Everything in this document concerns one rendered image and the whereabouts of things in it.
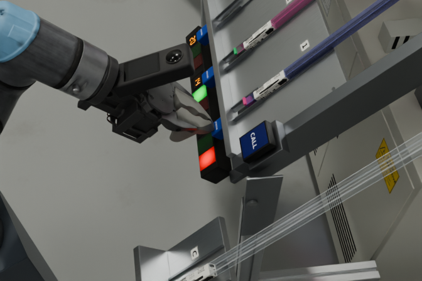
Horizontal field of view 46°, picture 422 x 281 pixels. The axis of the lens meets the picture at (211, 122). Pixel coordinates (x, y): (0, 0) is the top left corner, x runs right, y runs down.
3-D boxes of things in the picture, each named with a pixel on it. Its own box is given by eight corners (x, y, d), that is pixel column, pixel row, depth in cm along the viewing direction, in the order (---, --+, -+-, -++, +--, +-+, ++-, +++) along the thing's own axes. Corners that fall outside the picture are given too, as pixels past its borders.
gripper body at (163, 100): (142, 108, 81) (77, 77, 74) (177, 79, 77) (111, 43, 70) (144, 147, 76) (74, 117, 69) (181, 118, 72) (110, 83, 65)
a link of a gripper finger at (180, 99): (192, 127, 85) (149, 106, 80) (216, 109, 82) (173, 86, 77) (194, 142, 83) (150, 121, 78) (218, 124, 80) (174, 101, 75)
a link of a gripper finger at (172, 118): (188, 117, 78) (144, 95, 73) (196, 111, 77) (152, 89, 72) (191, 142, 75) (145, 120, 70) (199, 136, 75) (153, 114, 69)
